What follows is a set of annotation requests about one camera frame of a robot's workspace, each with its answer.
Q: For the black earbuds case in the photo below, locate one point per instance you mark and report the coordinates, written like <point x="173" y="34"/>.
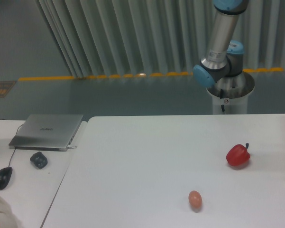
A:
<point x="39" y="160"/>

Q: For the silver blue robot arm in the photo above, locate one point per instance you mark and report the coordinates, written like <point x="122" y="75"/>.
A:
<point x="223" y="57"/>

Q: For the white usb plug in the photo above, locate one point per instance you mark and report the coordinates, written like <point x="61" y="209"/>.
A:
<point x="71" y="147"/>

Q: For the black computer mouse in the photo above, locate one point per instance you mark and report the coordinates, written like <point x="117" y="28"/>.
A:
<point x="5" y="175"/>

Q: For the silver closed laptop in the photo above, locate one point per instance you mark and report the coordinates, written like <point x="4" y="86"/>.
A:
<point x="47" y="132"/>

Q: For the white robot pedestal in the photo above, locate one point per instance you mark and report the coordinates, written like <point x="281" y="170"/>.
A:
<point x="230" y="94"/>

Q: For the white striped sleeve forearm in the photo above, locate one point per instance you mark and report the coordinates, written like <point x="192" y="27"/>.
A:
<point x="7" y="219"/>

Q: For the white pleated curtain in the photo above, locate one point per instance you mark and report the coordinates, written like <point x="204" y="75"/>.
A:
<point x="106" y="38"/>

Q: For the red bell pepper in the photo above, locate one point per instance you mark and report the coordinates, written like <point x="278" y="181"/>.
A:
<point x="238" y="155"/>

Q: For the brown egg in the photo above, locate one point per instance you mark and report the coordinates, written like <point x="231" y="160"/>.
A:
<point x="195" y="199"/>

